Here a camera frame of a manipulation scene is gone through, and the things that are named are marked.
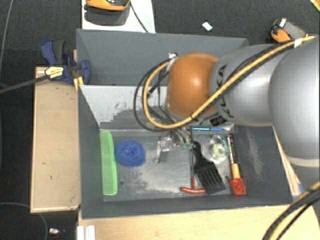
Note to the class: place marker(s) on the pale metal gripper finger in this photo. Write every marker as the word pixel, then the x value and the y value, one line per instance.
pixel 165 156
pixel 159 152

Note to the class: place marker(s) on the blue round scrubber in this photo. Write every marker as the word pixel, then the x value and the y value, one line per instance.
pixel 130 154

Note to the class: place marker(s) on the blue pen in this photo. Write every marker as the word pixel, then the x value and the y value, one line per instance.
pixel 206 128

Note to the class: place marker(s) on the black hair pick comb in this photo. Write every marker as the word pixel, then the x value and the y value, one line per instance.
pixel 208 176

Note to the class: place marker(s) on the green comb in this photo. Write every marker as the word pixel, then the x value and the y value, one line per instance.
pixel 108 164

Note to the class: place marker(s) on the orange and red marker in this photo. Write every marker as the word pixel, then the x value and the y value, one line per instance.
pixel 236 172

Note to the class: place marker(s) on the grey metal bin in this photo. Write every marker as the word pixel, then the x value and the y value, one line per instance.
pixel 112 59

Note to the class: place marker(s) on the pale wood board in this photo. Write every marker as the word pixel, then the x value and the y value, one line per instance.
pixel 56 139

